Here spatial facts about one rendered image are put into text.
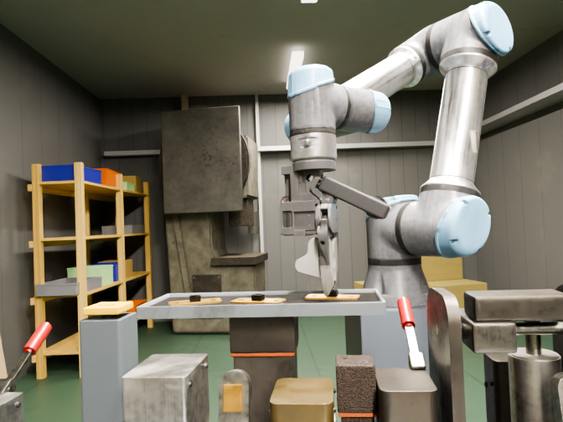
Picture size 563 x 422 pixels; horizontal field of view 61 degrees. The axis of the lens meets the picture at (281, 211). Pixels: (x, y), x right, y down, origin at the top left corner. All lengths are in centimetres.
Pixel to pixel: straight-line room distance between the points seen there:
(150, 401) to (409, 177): 658
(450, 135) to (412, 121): 617
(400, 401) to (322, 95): 45
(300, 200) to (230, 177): 464
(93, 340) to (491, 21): 95
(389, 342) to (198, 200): 462
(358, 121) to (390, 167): 617
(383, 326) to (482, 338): 41
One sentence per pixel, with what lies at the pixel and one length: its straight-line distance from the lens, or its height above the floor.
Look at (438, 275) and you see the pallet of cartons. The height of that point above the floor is 58.
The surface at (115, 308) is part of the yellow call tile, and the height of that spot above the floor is 116.
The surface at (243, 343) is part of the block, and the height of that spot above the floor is 110.
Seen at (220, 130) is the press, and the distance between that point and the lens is 551.
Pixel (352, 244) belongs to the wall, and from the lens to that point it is 682.
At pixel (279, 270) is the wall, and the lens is 673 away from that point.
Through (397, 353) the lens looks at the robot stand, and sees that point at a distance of 102.
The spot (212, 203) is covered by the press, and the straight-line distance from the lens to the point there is 544.
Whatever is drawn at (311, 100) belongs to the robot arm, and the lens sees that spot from 76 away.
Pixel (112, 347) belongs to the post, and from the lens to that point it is 82.
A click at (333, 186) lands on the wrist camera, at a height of 134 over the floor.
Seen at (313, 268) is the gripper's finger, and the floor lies 121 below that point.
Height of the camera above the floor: 128
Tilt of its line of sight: 2 degrees up
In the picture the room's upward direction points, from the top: 2 degrees counter-clockwise
